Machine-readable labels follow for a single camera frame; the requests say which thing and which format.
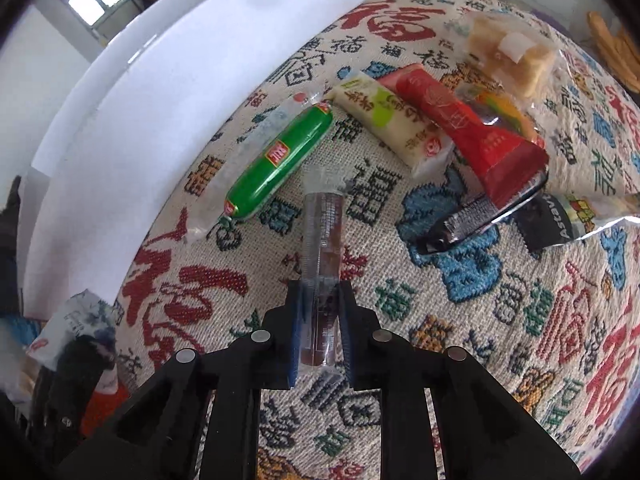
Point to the black snack packet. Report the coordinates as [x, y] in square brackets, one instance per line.
[542, 220]

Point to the orange lounge chair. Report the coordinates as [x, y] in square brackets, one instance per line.
[615, 50]

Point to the green sausage packet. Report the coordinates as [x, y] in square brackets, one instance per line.
[280, 155]

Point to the dark chocolate bar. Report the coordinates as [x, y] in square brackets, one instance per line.
[465, 220]

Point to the clear bread packet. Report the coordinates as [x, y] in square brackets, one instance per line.
[510, 55]

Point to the red snack packet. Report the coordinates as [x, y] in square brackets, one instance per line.
[460, 125]

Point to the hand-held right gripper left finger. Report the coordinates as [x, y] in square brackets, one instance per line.
[295, 332]

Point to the brown sausage stick clear wrapper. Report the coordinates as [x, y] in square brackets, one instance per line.
[325, 240]

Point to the printed blanket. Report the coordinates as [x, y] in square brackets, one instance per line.
[450, 310]

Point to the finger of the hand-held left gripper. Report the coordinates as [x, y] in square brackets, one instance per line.
[80, 370]

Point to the white foam board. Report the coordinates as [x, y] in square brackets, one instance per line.
[150, 110]

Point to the cream snack packet green label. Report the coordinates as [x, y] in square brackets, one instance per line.
[395, 120]

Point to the colourful burger candy packet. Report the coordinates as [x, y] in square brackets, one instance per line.
[505, 110]

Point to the long clear snack packet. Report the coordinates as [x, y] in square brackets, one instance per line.
[217, 197]

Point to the white blue-print snack packet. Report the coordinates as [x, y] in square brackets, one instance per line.
[70, 315]

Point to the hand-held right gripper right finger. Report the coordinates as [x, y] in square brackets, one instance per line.
[347, 335]

